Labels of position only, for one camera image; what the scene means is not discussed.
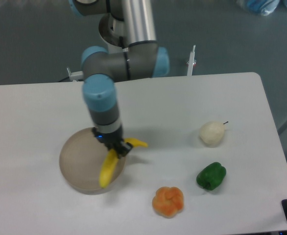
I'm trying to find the white pedestal support leg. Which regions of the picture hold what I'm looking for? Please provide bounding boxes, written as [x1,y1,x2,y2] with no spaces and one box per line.
[187,45,196,77]
[67,67,84,81]

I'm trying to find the green bell pepper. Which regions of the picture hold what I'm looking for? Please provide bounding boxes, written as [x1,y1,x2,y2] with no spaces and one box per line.
[196,162,227,190]

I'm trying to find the yellow banana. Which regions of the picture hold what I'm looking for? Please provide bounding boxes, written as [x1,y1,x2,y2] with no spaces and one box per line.
[98,138,148,188]

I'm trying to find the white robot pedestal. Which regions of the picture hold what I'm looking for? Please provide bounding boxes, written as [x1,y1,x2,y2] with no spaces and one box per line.
[98,13,128,53]

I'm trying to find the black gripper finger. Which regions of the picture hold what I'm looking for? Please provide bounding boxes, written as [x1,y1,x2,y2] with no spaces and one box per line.
[113,139,133,159]

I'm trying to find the blue plastic bag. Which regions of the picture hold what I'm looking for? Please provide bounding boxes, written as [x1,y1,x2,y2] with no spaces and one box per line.
[235,0,287,16]

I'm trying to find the white pedestal support leg left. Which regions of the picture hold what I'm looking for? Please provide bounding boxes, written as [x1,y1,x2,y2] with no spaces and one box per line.
[67,67,84,81]

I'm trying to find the white pedestal support leg right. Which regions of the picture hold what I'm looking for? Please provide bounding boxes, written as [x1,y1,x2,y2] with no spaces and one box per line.
[187,45,196,77]

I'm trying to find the orange knotted bread roll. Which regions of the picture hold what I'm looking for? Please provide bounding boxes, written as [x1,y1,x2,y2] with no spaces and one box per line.
[152,187,184,218]

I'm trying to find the white pear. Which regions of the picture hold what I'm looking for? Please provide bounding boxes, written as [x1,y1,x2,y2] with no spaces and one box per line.
[199,121,228,146]

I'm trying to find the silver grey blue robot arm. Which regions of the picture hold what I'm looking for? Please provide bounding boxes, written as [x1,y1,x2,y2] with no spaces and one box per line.
[69,0,169,158]

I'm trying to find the beige round plate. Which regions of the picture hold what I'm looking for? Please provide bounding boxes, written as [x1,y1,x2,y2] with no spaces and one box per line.
[59,127,126,195]

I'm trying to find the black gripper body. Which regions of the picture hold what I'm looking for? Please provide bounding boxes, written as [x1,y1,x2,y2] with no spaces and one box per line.
[92,127,123,149]

